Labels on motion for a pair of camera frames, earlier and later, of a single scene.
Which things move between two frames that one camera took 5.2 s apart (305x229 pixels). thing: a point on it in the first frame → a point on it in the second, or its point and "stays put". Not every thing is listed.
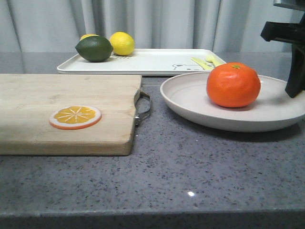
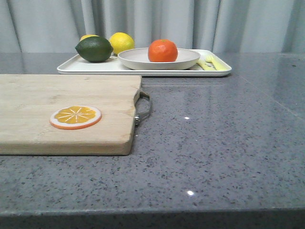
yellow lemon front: x=123 y=43 stays put
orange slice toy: x=75 y=117 stays put
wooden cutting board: x=27 y=101 stays put
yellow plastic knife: x=202 y=65 stays put
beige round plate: x=187 y=97 → x=138 y=59
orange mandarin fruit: x=233 y=85 → x=163 y=50
